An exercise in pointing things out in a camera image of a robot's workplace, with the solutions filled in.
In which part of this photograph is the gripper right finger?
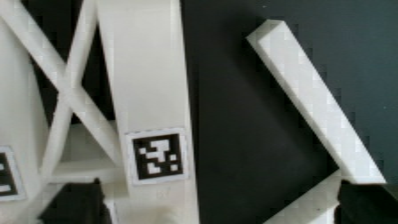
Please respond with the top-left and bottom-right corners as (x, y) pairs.
(334, 180), (398, 224)

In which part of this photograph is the white U-shaped fence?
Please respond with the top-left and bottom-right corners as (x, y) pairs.
(247, 20), (385, 224)

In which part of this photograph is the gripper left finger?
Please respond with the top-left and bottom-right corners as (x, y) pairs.
(37, 183), (112, 224)

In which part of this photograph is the white chair back frame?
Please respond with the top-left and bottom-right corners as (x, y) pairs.
(0, 0), (199, 224)

